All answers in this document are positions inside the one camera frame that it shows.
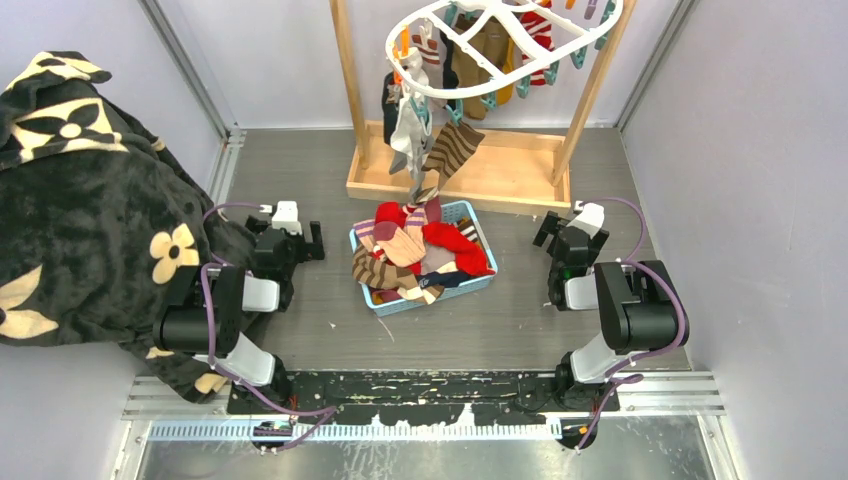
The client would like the beige maroon-toe sock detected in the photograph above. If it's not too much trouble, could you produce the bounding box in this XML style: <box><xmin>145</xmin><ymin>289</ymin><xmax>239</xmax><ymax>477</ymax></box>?
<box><xmin>373</xmin><ymin>202</ymin><xmax>427</xmax><ymax>267</ymax></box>

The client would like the white oval clip hanger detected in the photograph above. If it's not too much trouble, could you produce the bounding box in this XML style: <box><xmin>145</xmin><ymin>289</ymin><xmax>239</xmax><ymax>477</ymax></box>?
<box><xmin>384</xmin><ymin>1</ymin><xmax>627</xmax><ymax>101</ymax></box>

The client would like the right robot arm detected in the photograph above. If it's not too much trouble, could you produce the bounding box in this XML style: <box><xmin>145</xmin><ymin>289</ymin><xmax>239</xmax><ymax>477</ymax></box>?
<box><xmin>533</xmin><ymin>203</ymin><xmax>689</xmax><ymax>411</ymax></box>

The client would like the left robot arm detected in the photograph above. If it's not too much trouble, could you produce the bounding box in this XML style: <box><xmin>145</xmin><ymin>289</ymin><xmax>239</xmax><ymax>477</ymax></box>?
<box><xmin>152</xmin><ymin>217</ymin><xmax>325</xmax><ymax>413</ymax></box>

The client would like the wooden hanger stand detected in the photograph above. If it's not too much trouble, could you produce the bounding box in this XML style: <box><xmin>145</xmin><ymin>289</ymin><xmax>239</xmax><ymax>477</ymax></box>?
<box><xmin>330</xmin><ymin>1</ymin><xmax>635</xmax><ymax>214</ymax></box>

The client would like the purple striped beige sock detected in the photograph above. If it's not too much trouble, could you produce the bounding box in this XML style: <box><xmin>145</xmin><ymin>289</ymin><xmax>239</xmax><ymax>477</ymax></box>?
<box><xmin>353</xmin><ymin>219</ymin><xmax>376</xmax><ymax>253</ymax></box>

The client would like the brown beige striped sock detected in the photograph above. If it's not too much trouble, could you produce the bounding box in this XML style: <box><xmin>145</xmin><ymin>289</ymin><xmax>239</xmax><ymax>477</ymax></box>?
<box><xmin>352</xmin><ymin>246</ymin><xmax>445</xmax><ymax>304</ymax></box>

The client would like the red sock in basket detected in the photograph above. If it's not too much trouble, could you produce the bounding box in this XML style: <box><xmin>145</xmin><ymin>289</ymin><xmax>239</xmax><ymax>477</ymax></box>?
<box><xmin>372</xmin><ymin>198</ymin><xmax>494</xmax><ymax>277</ymax></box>

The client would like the grey sock in basket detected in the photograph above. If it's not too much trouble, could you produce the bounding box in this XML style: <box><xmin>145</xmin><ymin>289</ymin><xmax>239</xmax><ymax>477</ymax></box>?
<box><xmin>420</xmin><ymin>245</ymin><xmax>459</xmax><ymax>275</ymax></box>

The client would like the brown striped hanging sock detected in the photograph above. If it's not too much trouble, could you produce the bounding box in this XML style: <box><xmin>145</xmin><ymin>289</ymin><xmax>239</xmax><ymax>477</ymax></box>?
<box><xmin>410</xmin><ymin>121</ymin><xmax>485</xmax><ymax>204</ymax></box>

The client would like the mustard yellow hanging sock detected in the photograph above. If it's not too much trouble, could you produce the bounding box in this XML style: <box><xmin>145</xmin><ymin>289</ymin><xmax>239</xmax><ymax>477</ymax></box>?
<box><xmin>495</xmin><ymin>38</ymin><xmax>515</xmax><ymax>106</ymax></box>

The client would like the grey white hanging sock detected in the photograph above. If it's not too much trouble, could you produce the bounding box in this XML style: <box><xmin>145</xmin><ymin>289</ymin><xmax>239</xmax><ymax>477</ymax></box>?
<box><xmin>389</xmin><ymin>80</ymin><xmax>432</xmax><ymax>179</ymax></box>

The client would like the black floral blanket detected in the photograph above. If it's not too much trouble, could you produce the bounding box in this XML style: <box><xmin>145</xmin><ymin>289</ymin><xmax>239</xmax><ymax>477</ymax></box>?
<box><xmin>1</xmin><ymin>51</ymin><xmax>257</xmax><ymax>403</ymax></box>

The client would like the black hanging sock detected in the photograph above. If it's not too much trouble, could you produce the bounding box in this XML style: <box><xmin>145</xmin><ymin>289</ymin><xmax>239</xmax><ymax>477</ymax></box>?
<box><xmin>381</xmin><ymin>73</ymin><xmax>402</xmax><ymax>145</ymax></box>

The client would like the red white striped sock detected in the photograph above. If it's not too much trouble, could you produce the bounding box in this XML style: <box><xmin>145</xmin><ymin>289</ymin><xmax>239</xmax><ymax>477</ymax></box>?
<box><xmin>518</xmin><ymin>11</ymin><xmax>555</xmax><ymax>86</ymax></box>

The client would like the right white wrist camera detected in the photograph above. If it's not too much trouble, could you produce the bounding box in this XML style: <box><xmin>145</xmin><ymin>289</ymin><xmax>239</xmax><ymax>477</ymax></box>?
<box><xmin>570</xmin><ymin>202</ymin><xmax>605</xmax><ymax>238</ymax></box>

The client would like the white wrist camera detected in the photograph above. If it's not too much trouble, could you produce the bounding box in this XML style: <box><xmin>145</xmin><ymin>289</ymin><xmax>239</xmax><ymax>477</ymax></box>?
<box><xmin>570</xmin><ymin>202</ymin><xmax>605</xmax><ymax>238</ymax></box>
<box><xmin>271</xmin><ymin>201</ymin><xmax>303</xmax><ymax>235</ymax></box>

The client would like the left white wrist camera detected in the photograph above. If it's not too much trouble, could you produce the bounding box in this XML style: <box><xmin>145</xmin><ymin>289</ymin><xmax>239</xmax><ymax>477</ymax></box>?
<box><xmin>271</xmin><ymin>201</ymin><xmax>303</xmax><ymax>235</ymax></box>

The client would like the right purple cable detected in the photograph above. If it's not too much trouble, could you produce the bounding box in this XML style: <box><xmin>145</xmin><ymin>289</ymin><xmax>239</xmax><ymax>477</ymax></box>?
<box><xmin>574</xmin><ymin>197</ymin><xmax>688</xmax><ymax>453</ymax></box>

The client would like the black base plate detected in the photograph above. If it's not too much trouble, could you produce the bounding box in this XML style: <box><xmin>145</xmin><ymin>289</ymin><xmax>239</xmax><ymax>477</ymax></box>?
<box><xmin>227</xmin><ymin>369</ymin><xmax>621</xmax><ymax>427</ymax></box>

